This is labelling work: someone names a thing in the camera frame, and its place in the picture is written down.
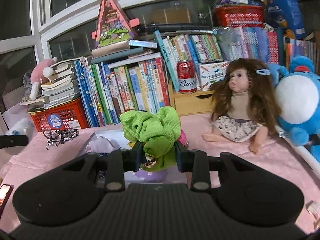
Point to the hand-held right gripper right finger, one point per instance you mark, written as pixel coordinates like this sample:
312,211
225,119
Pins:
180,157

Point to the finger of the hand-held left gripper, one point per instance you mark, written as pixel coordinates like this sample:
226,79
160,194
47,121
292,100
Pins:
13,141

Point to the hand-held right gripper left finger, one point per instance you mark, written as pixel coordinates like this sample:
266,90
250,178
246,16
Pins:
138,157

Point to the white fluffy toy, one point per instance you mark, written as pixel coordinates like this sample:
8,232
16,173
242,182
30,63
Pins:
20,127

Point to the white cardboard box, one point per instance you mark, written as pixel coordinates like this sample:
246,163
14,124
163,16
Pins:
178,180

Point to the purple plush toy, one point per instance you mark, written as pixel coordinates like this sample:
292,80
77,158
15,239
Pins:
151,176

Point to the green scrunchie with gold bell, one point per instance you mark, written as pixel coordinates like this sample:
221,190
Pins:
150,127

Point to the magenta fabric piece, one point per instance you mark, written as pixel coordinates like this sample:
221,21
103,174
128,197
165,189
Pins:
183,137

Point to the miniature black bicycle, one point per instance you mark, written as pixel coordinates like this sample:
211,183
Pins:
61,135

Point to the smartphone with red case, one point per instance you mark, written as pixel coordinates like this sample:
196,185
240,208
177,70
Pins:
5,195

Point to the wooden drawer box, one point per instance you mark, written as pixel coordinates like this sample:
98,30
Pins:
192,103

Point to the red plastic crate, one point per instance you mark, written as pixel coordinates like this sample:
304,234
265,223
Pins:
70,116

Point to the grey plush toy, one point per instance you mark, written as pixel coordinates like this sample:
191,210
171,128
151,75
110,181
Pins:
27,80

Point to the pink tablecloth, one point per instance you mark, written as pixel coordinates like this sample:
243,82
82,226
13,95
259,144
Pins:
250,160

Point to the stack of worn books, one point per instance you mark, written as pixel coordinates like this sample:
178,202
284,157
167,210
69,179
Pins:
60,87

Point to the row of upright children's books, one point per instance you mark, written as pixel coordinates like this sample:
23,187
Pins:
125,87

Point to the pink plush toy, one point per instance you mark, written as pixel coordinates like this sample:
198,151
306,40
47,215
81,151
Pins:
40,70

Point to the brown-haired doll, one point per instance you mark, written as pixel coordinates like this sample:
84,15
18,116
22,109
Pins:
240,105

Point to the red beer can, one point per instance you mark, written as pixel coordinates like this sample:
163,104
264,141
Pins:
186,77

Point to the white printed carton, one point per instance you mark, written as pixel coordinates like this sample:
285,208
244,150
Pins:
212,75

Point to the dark teal book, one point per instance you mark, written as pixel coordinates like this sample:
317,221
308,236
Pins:
125,56

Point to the rose gold flat box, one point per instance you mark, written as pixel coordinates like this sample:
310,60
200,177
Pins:
110,49

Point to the row of thin paperback books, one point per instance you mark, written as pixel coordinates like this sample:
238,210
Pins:
207,47

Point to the white plastic tube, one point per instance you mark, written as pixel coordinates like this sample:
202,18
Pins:
307,155

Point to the blue and white plush toy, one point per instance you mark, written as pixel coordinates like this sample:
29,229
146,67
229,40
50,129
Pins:
295,97

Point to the black long case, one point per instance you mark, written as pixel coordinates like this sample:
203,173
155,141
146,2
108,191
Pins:
175,27

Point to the pink triangular toy house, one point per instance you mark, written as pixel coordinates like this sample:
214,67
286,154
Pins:
110,22

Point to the pale pink clip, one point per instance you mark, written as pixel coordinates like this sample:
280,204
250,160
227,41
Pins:
312,207

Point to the red plastic basket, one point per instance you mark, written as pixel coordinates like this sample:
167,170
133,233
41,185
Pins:
237,17

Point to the blue carton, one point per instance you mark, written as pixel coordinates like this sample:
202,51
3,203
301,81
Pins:
285,12

